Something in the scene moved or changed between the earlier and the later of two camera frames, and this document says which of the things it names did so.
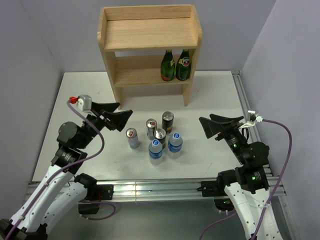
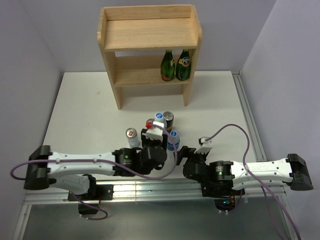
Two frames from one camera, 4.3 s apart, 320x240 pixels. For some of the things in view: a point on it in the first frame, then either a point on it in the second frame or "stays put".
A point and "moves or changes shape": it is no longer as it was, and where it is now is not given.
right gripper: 211,127 → 189,152
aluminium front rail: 169,190 stays put
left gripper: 118,119 → 144,139
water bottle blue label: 155,152 moves or changes shape
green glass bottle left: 167,66 stays put
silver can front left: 131,133 stays put
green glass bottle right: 183,66 stays put
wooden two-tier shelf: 146,28 stays put
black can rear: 167,121 stays put
